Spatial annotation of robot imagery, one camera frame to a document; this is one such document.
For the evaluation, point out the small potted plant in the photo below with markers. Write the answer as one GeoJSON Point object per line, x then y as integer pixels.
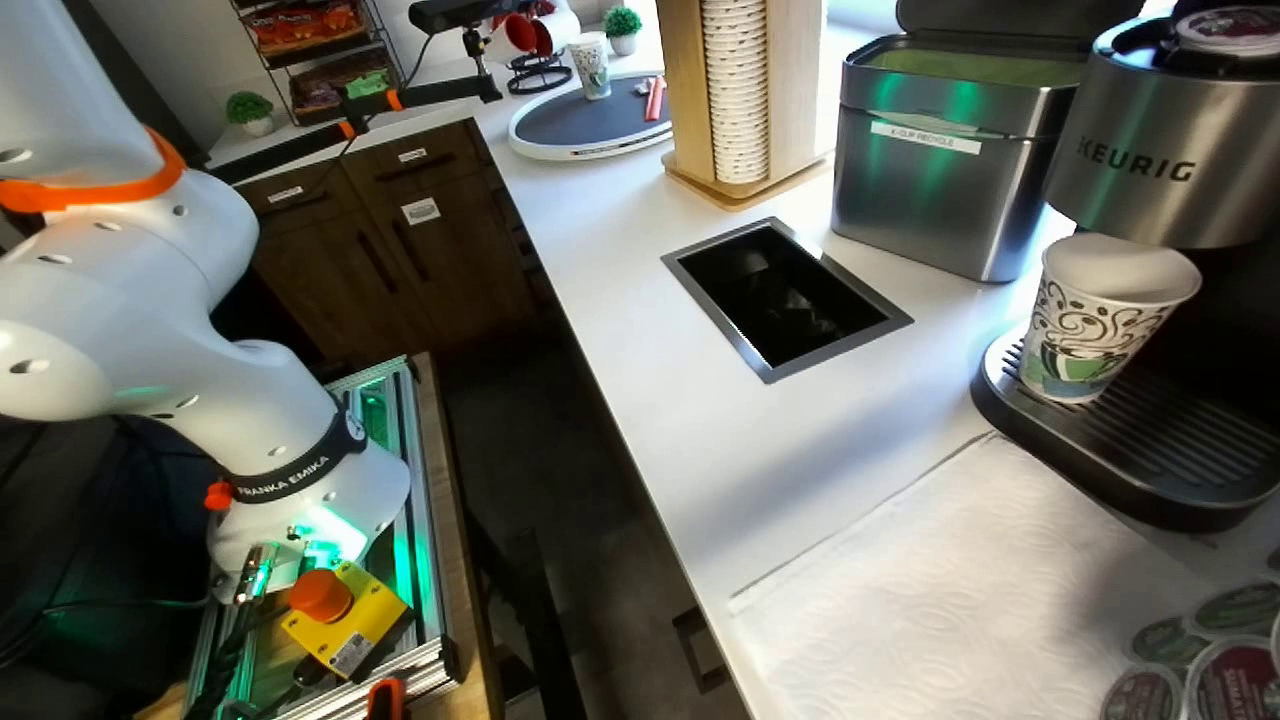
{"type": "Point", "coordinates": [249, 108]}
{"type": "Point", "coordinates": [624, 30]}

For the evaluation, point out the black clamp bar orange grips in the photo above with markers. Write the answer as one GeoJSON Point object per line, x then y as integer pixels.
{"type": "Point", "coordinates": [334, 133]}

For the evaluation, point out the black silver Keurig coffeemaker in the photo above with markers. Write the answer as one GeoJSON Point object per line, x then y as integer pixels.
{"type": "Point", "coordinates": [1174, 266]}

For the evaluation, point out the small printed paper cup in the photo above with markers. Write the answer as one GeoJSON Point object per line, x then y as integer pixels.
{"type": "Point", "coordinates": [590, 65]}

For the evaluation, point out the printed white paper cup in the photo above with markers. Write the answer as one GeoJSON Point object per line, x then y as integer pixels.
{"type": "Point", "coordinates": [1102, 322]}

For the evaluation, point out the stainless steel bin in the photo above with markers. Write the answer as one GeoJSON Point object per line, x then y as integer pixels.
{"type": "Point", "coordinates": [960, 162]}

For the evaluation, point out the yellow emergency stop box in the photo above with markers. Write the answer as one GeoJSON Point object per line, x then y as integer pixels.
{"type": "Point", "coordinates": [340, 622]}

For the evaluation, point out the green-lid coffee pod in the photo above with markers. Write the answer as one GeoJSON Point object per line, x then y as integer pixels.
{"type": "Point", "coordinates": [1237, 608]}
{"type": "Point", "coordinates": [1171, 641]}

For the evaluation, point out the wall shelf with goods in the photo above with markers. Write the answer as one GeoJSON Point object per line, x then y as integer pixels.
{"type": "Point", "coordinates": [312, 44]}

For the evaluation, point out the red mug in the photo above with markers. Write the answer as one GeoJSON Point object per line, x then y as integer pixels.
{"type": "Point", "coordinates": [543, 32]}

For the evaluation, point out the wooden cup dispenser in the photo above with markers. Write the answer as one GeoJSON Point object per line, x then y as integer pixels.
{"type": "Point", "coordinates": [803, 95]}

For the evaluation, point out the pink small item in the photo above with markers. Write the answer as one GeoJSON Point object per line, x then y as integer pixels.
{"type": "Point", "coordinates": [654, 102]}

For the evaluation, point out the dark wooden cabinet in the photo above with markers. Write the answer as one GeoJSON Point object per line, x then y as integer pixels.
{"type": "Point", "coordinates": [403, 246]}

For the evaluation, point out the steel-framed counter opening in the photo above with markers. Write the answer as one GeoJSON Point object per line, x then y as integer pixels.
{"type": "Point", "coordinates": [785, 303]}

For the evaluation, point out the maroon-lid coffee pod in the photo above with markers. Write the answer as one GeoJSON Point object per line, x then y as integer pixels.
{"type": "Point", "coordinates": [1142, 698]}
{"type": "Point", "coordinates": [1233, 680]}
{"type": "Point", "coordinates": [1243, 30]}

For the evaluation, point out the round grey tray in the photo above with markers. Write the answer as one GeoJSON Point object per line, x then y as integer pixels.
{"type": "Point", "coordinates": [586, 126]}

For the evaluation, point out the white paper cup stack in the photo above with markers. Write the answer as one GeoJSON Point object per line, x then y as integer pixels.
{"type": "Point", "coordinates": [736, 87]}

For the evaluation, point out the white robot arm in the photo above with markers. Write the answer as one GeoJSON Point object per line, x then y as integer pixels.
{"type": "Point", "coordinates": [122, 266]}

